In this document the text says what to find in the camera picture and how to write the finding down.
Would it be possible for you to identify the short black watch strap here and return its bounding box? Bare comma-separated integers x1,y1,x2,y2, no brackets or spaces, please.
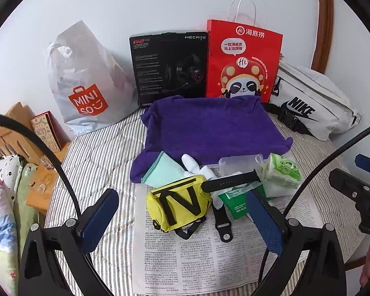
210,203,234,243

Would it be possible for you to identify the white sponge block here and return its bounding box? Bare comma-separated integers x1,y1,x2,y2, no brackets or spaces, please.
261,179,299,199

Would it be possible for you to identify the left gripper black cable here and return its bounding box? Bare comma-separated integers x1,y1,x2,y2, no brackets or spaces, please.
0,111,112,296

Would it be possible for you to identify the wooden door frame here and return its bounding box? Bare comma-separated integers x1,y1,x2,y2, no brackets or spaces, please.
312,0,334,74

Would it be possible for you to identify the green wet wipe packet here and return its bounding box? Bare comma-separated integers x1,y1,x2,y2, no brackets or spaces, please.
219,183,266,219

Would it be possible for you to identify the purple towel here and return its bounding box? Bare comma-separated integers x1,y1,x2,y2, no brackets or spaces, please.
130,95,293,183

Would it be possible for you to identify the white mesh drawstring bag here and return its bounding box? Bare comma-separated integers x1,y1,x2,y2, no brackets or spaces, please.
219,155,262,192

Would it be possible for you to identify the red Haidilao paper bag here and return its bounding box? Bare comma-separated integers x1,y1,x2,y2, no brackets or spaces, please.
206,0,283,103

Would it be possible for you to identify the long black watch strap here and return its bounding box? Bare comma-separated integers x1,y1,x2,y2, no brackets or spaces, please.
200,170,262,193

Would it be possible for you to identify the mint green cloth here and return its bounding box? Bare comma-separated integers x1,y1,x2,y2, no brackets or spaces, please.
141,151,185,188

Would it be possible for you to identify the white Nike waist bag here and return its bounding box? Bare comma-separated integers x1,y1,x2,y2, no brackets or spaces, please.
263,57,362,141

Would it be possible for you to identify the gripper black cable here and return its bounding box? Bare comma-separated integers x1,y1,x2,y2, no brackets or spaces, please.
0,111,112,296
257,119,370,284

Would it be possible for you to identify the patterned small box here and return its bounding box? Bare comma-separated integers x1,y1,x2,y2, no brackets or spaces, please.
31,111,63,152

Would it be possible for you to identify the newspaper sheet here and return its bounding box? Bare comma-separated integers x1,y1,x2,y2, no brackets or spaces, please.
131,162,325,296

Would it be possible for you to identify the floral bedding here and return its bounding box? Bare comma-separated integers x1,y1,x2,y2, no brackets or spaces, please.
0,154,25,295

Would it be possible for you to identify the black headset box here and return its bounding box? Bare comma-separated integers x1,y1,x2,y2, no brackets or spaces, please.
129,31,208,108

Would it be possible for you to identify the white Miniso plastic bag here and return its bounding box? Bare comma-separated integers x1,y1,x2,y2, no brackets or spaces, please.
47,21,139,136

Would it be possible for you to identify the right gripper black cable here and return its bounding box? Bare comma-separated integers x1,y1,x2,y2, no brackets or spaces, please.
257,119,370,284

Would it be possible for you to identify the yellow black pouch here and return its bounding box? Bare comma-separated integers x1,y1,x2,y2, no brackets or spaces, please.
146,174,212,240

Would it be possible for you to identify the green tissue pack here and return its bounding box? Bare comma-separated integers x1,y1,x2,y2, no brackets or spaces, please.
260,153,302,189

